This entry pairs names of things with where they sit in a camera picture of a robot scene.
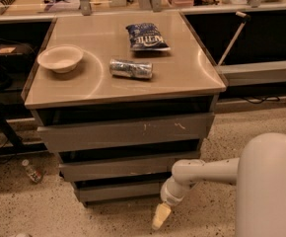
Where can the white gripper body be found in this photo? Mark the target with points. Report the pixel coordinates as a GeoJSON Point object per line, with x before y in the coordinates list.
{"type": "Point", "coordinates": [170, 196]}

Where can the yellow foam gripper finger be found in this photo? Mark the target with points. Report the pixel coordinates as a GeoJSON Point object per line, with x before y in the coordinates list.
{"type": "Point", "coordinates": [161, 214]}

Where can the grey bottom drawer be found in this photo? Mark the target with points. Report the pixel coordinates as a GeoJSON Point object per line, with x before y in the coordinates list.
{"type": "Point", "coordinates": [138, 189]}

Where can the grey drawer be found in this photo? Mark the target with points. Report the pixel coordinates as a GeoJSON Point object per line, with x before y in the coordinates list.
{"type": "Point", "coordinates": [115, 133]}
{"type": "Point", "coordinates": [138, 189]}
{"type": "Point", "coordinates": [123, 167]}

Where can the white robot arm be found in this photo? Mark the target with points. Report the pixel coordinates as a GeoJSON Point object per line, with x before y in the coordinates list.
{"type": "Point", "coordinates": [259, 176]}

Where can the grey top drawer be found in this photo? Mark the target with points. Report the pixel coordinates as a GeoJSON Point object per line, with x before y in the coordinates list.
{"type": "Point", "coordinates": [115, 133]}

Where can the grey middle drawer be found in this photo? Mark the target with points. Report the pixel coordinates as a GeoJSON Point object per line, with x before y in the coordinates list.
{"type": "Point", "coordinates": [123, 167]}

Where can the grey drawer cabinet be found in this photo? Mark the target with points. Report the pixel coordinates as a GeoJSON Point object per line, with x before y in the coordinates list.
{"type": "Point", "coordinates": [184, 82]}

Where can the plastic bottle on floor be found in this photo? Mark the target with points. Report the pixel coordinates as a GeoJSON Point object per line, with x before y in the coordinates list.
{"type": "Point", "coordinates": [32, 171]}

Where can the silver crushed can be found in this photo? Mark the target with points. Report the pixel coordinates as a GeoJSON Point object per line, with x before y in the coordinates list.
{"type": "Point", "coordinates": [131, 69]}

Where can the blue kettle chips bag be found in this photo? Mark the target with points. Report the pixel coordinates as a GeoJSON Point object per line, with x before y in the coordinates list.
{"type": "Point", "coordinates": [146, 36]}

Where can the black stand leg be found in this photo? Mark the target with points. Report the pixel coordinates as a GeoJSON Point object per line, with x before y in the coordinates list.
{"type": "Point", "coordinates": [17, 145]}

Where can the white bowl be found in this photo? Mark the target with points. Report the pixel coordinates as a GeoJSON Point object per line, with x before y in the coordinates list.
{"type": "Point", "coordinates": [60, 58]}

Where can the white rod with black tip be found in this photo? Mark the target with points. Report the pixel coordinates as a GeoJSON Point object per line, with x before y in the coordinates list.
{"type": "Point", "coordinates": [245, 18]}

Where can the black box with label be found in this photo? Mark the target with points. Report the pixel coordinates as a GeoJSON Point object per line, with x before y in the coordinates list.
{"type": "Point", "coordinates": [19, 52]}

